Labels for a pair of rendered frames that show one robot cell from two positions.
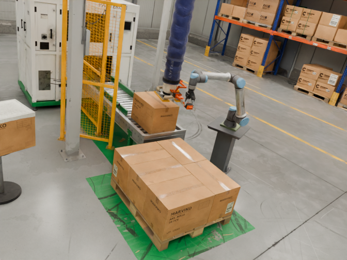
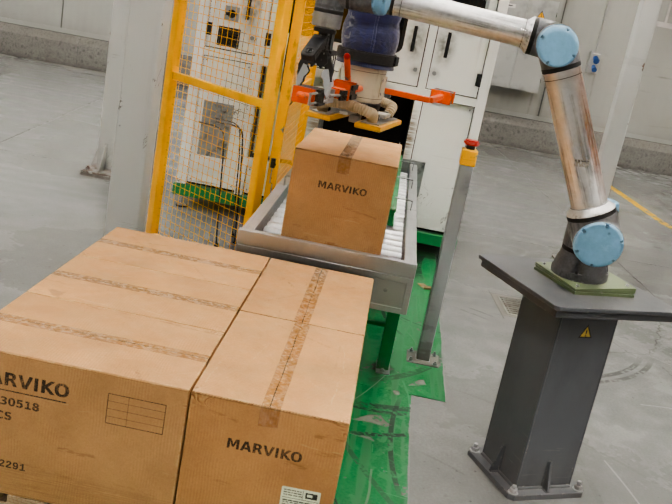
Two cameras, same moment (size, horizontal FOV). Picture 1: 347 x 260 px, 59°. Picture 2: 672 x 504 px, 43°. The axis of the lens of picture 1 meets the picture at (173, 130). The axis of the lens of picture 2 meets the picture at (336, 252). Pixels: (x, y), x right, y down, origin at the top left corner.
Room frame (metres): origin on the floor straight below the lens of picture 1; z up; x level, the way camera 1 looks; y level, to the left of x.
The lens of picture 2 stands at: (1.42, -2.05, 1.52)
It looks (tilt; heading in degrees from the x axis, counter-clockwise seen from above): 16 degrees down; 42
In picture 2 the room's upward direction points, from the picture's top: 11 degrees clockwise
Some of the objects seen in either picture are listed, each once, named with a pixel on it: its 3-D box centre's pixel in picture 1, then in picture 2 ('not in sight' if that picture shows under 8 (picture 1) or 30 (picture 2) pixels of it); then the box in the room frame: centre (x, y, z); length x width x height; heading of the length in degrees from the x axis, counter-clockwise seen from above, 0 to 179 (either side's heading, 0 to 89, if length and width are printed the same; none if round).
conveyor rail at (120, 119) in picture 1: (108, 107); (285, 195); (4.48, 1.09, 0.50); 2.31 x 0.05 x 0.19; 39
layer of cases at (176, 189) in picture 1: (172, 180); (199, 361); (3.06, -0.10, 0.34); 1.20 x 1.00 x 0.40; 39
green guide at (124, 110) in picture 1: (103, 93); not in sight; (4.79, 1.27, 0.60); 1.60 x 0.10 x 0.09; 39
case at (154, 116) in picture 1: (154, 112); (344, 192); (4.06, 0.32, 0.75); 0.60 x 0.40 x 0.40; 39
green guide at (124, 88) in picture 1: (131, 92); (402, 185); (5.13, 0.86, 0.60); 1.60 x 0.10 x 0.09; 39
